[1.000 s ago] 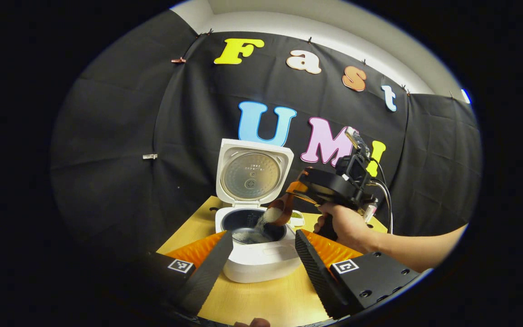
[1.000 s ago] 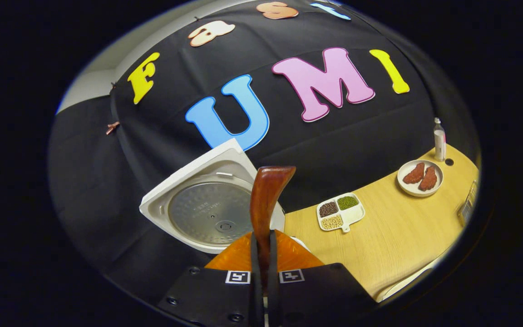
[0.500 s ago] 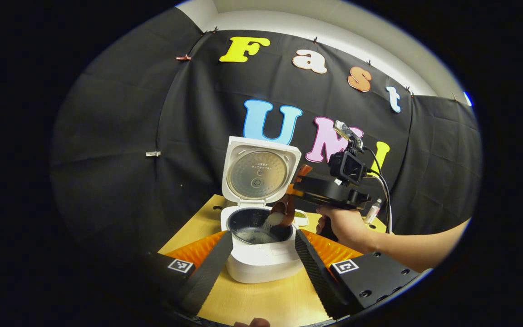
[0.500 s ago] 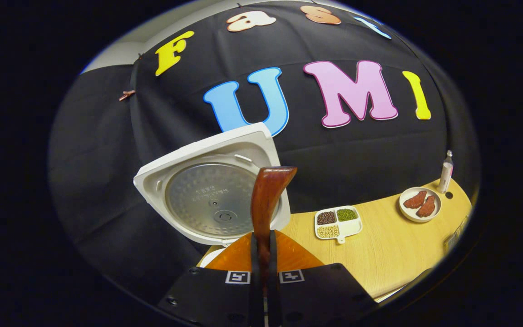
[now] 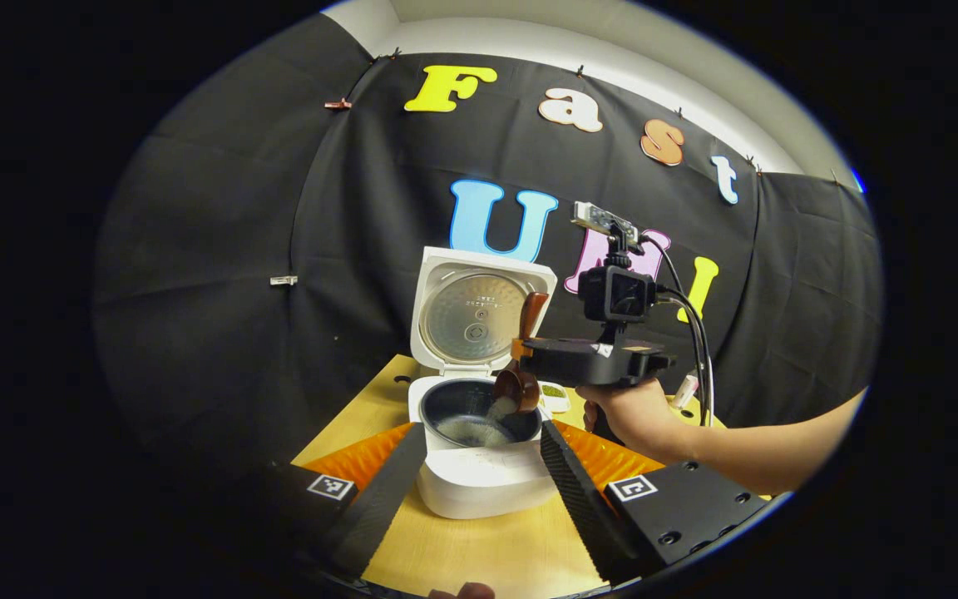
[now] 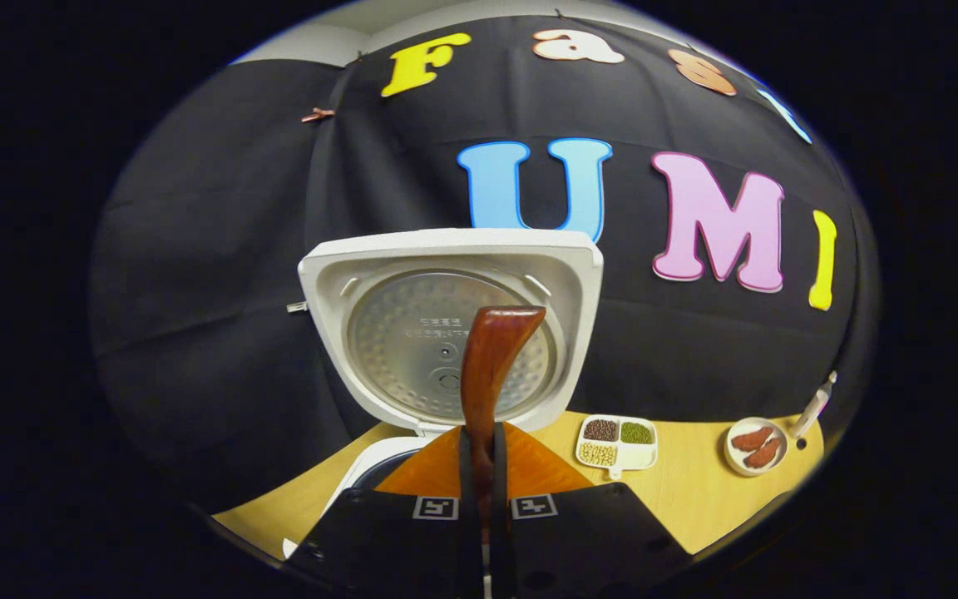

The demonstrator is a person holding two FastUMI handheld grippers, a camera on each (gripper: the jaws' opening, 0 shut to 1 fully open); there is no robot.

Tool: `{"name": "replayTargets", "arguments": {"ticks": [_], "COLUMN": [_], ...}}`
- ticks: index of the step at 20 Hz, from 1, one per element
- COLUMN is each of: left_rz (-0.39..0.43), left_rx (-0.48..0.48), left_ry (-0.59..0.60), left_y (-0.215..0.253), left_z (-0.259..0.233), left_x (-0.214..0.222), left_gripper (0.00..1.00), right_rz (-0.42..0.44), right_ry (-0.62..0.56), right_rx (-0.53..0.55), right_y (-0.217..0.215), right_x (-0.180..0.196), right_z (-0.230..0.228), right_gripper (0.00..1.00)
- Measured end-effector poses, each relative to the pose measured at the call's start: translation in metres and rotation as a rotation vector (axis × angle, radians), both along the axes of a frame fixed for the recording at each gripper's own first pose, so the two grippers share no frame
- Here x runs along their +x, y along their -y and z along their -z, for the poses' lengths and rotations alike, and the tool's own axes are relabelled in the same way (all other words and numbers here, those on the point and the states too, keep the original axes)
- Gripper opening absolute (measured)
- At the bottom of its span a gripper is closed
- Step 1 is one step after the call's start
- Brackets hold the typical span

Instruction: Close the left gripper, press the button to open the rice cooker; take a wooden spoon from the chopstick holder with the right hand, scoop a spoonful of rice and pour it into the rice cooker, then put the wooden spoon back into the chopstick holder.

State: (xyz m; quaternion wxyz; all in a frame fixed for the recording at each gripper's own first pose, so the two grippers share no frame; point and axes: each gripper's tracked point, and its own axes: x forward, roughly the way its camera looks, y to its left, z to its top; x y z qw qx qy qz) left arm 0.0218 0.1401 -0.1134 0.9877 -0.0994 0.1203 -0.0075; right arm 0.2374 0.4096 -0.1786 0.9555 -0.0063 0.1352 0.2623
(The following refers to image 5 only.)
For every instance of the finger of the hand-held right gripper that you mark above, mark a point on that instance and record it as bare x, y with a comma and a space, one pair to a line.
520, 348

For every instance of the white rice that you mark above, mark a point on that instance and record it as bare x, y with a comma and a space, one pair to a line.
475, 433

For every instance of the copper cloth clip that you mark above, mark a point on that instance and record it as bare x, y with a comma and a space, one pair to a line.
338, 105

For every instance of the small pink label bottle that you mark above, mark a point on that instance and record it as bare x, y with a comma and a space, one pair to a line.
685, 391

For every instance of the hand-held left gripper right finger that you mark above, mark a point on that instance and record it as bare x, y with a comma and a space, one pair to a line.
583, 507

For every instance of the silver cloth clip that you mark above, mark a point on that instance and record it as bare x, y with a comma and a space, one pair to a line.
283, 280

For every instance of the white divided bean dish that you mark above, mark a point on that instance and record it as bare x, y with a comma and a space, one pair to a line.
554, 403

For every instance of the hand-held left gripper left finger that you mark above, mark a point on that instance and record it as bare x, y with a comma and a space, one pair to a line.
379, 507

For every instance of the white rice cooker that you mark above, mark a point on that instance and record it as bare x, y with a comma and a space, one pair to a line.
479, 491

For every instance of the brown wooden spoon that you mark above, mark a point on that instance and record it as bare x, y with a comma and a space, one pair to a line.
533, 312

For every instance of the black backdrop cloth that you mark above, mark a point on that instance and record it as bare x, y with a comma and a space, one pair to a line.
221, 249

